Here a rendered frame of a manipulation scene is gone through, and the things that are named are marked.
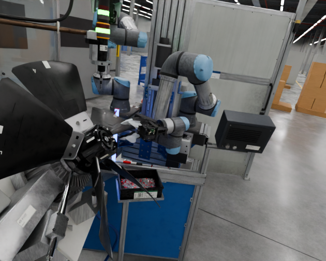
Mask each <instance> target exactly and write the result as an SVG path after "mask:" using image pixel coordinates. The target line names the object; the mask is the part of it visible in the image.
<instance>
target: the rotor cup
mask: <svg viewBox="0 0 326 261"><path fill-rule="evenodd" d="M84 133H85V134H84V138H83V141H82V143H81V145H80V148H79V150H78V153H77V156H76V157H75V159H66V162H67V163H68V165H69V166H70V167H71V168H72V169H73V170H74V171H76V172H77V173H79V174H82V175H88V174H89V173H90V170H91V167H92V164H93V161H94V157H95V156H96V157H97V158H98V162H99V164H100V163H101V162H103V161H105V160H106V159H108V158H110V157H112V156H113V155H115V154H116V153H117V142H116V140H115V138H114V136H113V134H112V133H111V131H110V130H109V129H108V128H107V127H105V126H104V125H102V124H96V125H94V126H92V127H91V128H89V129H88V130H86V131H84ZM104 136H106V137H107V138H108V140H109V141H108V142H107V141H105V138H104ZM92 137H94V138H95V139H93V140H91V141H90V142H88V143H87V142H86V141H88V140H89V139H91V138H92ZM107 154H108V156H106V157H104V158H103V159H100V158H101V157H103V156H105V155H107Z"/></svg>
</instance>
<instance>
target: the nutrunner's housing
mask: <svg viewBox="0 0 326 261"><path fill-rule="evenodd" d="M97 40H98V54H97V60H98V61H107V54H108V39H103V38H97ZM98 71H99V72H105V66H101V65H98Z"/></svg>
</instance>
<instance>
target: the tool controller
mask: <svg viewBox="0 0 326 261"><path fill-rule="evenodd" d="M275 129H276V126H275V124H274V123H273V121H272V119H271V118H270V116H268V115H260V114H253V113H246V112H238V111H231V110H224V111H223V113H222V116H221V119H220V122H219V125H218V128H217V131H216V133H215V140H216V144H217V147H218V148H222V149H229V150H238V151H245V152H253V153H262V152H263V150H264V149H265V147H266V145H267V144H268V142H269V140H270V138H271V136H272V134H273V133H274V131H275Z"/></svg>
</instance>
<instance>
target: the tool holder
mask: <svg viewBox="0 0 326 261"><path fill-rule="evenodd" d="M96 36H97V32H91V31H86V35H84V38H85V43H87V44H90V55H89V59H90V60H91V63H92V64H95V65H101V66H112V61H108V60H107V61H98V60H97V54H98V40H97V39H96Z"/></svg>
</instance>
